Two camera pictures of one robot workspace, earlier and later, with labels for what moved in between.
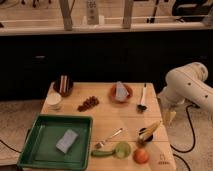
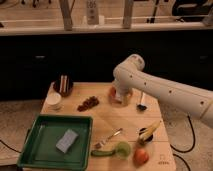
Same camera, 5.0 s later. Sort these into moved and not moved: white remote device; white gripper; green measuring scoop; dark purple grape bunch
Moved: white gripper
Not moved: white remote device; green measuring scoop; dark purple grape bunch
